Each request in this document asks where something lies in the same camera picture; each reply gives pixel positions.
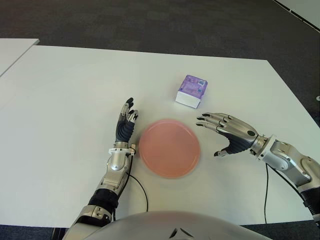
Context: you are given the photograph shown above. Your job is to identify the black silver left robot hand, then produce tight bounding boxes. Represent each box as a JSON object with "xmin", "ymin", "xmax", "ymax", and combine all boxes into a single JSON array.
[{"xmin": 114, "ymin": 97, "xmax": 140, "ymax": 144}]

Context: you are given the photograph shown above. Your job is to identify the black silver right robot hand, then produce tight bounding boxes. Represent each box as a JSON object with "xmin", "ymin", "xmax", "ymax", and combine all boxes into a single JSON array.
[{"xmin": 195, "ymin": 111, "xmax": 263, "ymax": 158}]

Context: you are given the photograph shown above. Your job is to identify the purple white tissue paper pack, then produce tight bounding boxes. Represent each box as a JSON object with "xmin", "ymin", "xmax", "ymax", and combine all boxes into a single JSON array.
[{"xmin": 174, "ymin": 74, "xmax": 209, "ymax": 109}]

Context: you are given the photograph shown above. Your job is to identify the round pink plate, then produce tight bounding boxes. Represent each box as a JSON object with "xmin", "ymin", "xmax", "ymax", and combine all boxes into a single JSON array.
[{"xmin": 138, "ymin": 119, "xmax": 202, "ymax": 179}]

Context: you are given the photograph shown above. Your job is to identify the silver robot torso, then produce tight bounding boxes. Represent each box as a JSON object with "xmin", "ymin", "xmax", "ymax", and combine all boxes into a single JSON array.
[{"xmin": 94, "ymin": 211, "xmax": 253, "ymax": 240}]

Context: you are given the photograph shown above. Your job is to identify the white side table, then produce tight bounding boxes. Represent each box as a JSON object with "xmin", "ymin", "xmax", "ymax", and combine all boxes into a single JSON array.
[{"xmin": 0, "ymin": 38, "xmax": 41, "ymax": 77}]

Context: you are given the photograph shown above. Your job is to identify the white table with dark edge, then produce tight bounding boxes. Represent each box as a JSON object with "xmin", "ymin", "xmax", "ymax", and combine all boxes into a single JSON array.
[{"xmin": 272, "ymin": 0, "xmax": 320, "ymax": 33}]

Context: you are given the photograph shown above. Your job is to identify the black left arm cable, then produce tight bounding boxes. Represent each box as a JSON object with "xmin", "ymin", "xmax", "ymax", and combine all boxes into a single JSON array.
[{"xmin": 126, "ymin": 159, "xmax": 150, "ymax": 213}]

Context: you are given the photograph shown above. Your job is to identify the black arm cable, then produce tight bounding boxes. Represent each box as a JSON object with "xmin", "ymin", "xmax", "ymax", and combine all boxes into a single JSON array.
[
  {"xmin": 263, "ymin": 162, "xmax": 302, "ymax": 224},
  {"xmin": 126, "ymin": 159, "xmax": 150, "ymax": 213}
]

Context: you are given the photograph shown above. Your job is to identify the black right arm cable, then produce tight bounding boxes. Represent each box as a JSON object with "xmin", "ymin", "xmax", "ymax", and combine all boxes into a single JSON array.
[{"xmin": 263, "ymin": 162, "xmax": 302, "ymax": 224}]

